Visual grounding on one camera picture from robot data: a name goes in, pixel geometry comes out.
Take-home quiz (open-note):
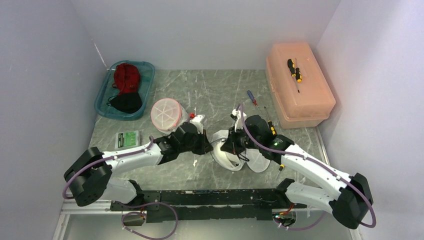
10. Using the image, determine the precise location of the white mesh blue zip laundry bag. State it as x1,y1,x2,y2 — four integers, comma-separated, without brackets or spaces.
211,130,270,173

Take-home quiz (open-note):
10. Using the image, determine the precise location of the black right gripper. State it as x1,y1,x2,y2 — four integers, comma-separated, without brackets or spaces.
221,124,262,155

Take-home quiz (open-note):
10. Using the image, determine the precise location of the green label clear bit case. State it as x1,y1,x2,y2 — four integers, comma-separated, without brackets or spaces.
114,130,141,150

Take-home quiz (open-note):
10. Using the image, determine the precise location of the black bra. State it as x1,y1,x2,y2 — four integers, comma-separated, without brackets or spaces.
106,92,143,114

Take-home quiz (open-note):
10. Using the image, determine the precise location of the red cloth garment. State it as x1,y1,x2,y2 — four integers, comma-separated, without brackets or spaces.
112,63,141,95

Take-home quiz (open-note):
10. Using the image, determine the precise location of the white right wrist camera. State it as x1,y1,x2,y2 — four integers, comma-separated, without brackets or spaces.
229,109,247,132

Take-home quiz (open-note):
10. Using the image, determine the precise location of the black yellow screwdriver on box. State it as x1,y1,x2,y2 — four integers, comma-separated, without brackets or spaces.
287,58,302,93

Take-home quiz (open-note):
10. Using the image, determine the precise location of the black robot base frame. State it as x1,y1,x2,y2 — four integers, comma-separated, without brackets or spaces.
110,178,306,223

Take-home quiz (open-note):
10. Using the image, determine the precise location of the small yellow handle screwdriver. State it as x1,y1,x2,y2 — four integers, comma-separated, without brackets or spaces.
276,164,285,177

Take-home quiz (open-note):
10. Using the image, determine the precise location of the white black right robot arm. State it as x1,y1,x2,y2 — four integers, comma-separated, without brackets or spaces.
212,115,376,229

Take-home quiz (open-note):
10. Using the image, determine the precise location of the black yellow screwdriver on table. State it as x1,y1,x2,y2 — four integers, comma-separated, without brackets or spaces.
264,106,277,136

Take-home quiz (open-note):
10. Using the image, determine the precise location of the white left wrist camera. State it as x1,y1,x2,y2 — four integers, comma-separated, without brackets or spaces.
188,113,206,134

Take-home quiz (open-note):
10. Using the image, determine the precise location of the blue red handle screwdriver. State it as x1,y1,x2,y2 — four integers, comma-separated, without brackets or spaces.
246,90,261,113

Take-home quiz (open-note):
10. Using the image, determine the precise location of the aluminium extrusion rail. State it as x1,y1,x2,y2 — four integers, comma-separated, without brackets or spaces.
52,199,112,240

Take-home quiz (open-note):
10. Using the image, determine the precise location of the pink zip mesh laundry bag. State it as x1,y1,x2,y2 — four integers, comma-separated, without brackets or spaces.
150,98,189,134

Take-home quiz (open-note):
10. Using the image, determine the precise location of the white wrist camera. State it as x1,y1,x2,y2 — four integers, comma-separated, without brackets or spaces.
229,109,247,132
188,113,206,134

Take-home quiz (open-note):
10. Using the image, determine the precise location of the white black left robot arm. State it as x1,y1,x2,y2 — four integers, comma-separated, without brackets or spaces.
62,122,213,210

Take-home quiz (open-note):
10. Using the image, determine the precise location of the orange translucent plastic storage box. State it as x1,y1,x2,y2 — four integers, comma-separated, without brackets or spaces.
265,42,336,129

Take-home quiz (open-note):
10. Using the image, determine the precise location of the teal plastic tray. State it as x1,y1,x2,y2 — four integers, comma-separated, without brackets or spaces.
94,60,156,121

